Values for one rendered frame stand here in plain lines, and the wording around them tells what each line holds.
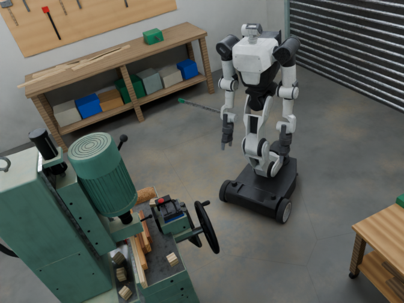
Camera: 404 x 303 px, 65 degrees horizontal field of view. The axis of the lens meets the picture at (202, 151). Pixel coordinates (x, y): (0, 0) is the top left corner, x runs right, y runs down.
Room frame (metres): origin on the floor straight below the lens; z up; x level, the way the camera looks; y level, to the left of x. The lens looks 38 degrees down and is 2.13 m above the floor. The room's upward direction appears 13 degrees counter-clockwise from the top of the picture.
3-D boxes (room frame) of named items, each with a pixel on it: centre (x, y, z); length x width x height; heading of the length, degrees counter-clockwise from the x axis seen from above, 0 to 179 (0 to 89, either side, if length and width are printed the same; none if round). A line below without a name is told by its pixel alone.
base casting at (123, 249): (0.98, 0.52, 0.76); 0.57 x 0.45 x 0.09; 103
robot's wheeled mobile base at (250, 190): (1.99, -0.50, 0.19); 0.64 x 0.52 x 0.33; 137
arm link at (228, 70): (2.12, -0.31, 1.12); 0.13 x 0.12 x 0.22; 45
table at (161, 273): (1.08, 0.31, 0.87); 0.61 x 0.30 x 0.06; 13
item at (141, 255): (1.14, 0.43, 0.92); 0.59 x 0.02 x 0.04; 13
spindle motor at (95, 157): (1.00, 0.40, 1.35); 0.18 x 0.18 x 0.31
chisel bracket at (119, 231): (1.00, 0.42, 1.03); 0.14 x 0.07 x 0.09; 103
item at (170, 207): (1.10, 0.22, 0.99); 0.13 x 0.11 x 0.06; 13
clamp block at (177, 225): (1.10, 0.22, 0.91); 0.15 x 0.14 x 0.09; 13
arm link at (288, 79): (1.82, -0.64, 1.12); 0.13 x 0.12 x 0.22; 48
